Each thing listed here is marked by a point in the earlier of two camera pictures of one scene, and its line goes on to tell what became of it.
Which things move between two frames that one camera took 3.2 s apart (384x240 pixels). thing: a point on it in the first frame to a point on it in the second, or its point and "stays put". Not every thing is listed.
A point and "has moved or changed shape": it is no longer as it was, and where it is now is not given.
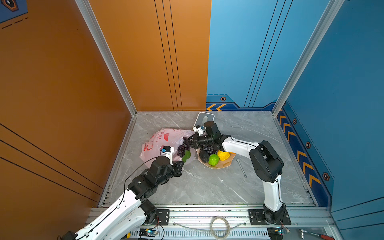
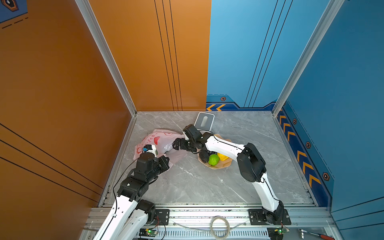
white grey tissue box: [203, 117] stays put
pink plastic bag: [151, 147] has moved or changed shape
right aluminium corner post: [333, 10] stays put
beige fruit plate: [221, 164] stays put
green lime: [213, 159] stays put
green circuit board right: [277, 233] stays put
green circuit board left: [145, 232] stays put
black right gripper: [194, 141] to [182, 147]
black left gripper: [177, 168] to [165, 165]
